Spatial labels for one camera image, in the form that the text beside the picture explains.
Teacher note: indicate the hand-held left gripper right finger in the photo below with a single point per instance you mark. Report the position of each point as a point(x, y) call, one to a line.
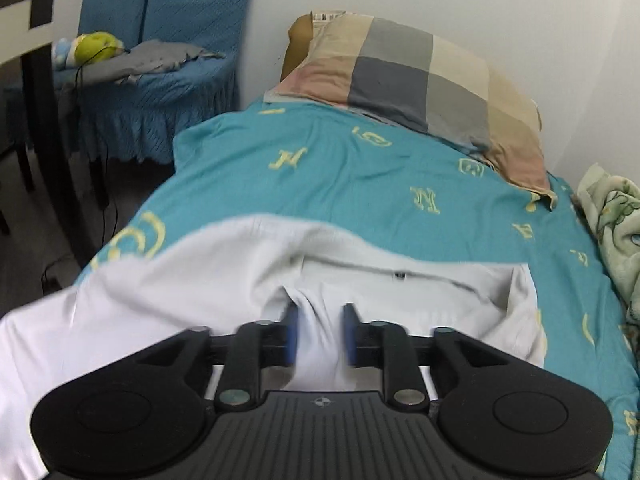
point(350, 336)

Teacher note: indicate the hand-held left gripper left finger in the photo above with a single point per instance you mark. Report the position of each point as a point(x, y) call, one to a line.
point(290, 335)

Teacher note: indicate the white printed garment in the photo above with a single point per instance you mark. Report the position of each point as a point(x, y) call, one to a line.
point(150, 300)

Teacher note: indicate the teal patterned bed sheet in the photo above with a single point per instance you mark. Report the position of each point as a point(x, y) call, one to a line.
point(325, 160)

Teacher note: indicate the plaid pillow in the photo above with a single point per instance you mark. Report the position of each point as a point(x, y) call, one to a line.
point(415, 75)

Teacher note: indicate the pale green fleece blanket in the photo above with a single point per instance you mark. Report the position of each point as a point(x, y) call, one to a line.
point(620, 230)

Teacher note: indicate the wooden table with black legs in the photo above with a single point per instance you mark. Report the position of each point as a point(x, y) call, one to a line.
point(50, 160)

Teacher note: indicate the grey cloth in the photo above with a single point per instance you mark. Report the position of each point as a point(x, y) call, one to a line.
point(150, 57)

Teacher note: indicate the yellow-green plush toy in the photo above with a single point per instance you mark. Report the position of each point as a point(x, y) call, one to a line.
point(97, 47)

